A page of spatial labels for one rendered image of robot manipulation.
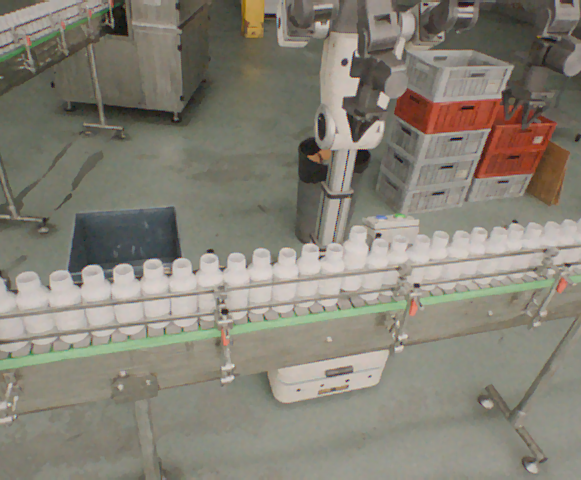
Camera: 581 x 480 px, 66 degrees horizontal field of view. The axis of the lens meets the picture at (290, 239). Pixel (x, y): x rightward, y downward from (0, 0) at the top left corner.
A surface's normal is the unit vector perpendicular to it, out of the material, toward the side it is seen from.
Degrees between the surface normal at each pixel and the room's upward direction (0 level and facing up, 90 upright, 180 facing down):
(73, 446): 0
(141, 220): 90
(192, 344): 90
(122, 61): 90
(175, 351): 90
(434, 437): 0
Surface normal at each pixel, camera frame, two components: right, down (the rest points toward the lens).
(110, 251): 0.28, 0.58
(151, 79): -0.03, 0.58
